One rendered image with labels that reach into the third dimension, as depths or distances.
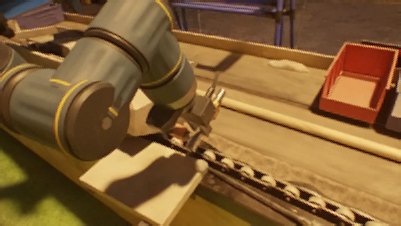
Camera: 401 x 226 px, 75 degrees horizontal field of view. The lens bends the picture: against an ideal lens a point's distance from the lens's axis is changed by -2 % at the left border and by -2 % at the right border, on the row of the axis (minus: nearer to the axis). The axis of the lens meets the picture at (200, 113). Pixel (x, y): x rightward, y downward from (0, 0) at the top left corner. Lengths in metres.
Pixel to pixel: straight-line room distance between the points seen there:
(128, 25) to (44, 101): 0.15
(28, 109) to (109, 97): 0.10
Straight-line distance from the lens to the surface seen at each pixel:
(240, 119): 0.98
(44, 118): 0.36
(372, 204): 0.82
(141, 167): 0.79
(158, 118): 0.54
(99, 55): 0.37
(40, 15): 2.58
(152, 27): 0.41
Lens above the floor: 1.36
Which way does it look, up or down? 36 degrees down
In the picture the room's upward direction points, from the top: 6 degrees counter-clockwise
